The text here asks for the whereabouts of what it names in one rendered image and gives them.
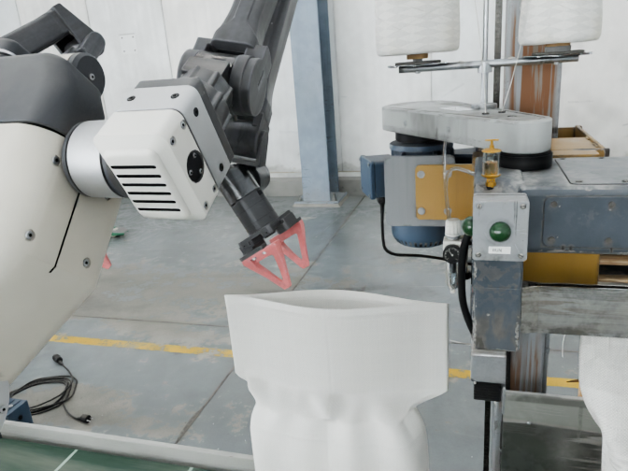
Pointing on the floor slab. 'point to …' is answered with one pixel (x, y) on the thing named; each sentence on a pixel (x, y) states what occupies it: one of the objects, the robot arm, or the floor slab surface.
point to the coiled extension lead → (55, 396)
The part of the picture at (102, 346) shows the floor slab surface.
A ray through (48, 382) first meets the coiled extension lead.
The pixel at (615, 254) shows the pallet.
